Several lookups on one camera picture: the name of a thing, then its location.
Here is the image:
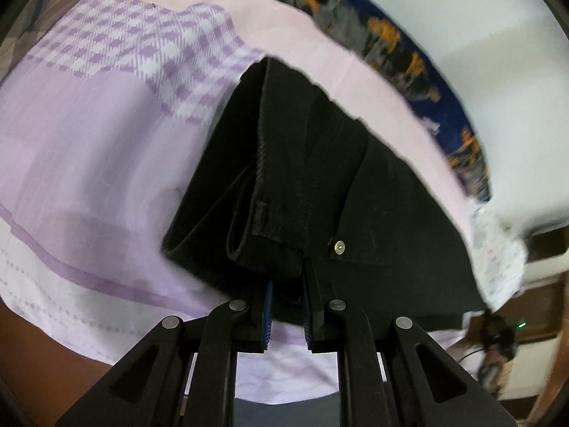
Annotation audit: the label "brown wooden furniture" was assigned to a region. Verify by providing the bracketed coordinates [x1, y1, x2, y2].
[511, 249, 569, 343]

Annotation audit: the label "white plaid pillow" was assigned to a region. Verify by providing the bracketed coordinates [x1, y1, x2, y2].
[469, 202, 530, 310]

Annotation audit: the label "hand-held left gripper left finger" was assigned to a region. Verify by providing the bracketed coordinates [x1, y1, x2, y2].
[55, 278, 273, 427]

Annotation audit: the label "purple checkered bed sheet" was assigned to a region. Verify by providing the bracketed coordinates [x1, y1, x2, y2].
[0, 0, 490, 405]

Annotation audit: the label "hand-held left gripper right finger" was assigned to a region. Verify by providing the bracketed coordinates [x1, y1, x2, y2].
[303, 262, 517, 427]

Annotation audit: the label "black pants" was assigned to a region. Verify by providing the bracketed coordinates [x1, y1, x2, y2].
[161, 56, 490, 332]

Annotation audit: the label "person's right forearm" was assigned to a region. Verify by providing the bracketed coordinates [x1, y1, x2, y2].
[478, 349, 512, 396]

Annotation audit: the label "geometric patterned cloth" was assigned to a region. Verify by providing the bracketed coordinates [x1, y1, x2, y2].
[0, 0, 147, 85]

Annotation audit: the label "blue printed fleece blanket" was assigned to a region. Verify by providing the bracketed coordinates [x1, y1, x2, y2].
[204, 0, 492, 203]

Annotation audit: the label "grey cloth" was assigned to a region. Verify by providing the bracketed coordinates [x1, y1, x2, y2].
[233, 389, 343, 427]

